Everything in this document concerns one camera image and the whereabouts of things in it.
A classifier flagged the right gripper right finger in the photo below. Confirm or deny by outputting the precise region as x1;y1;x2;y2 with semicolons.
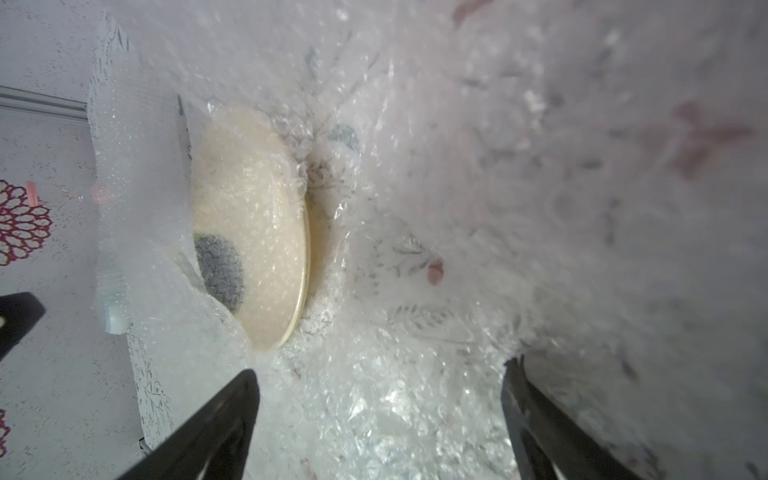
501;356;638;479

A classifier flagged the bubble-wrapped plate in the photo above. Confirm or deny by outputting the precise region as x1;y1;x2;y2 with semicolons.
191;107;311;351

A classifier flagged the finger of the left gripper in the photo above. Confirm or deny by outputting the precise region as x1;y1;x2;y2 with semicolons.
0;292;46;359

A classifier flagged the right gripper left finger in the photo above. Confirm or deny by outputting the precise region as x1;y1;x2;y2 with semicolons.
121;369;260;479

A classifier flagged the pink wall hook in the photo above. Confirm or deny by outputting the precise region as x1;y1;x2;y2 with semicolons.
25;181;40;208

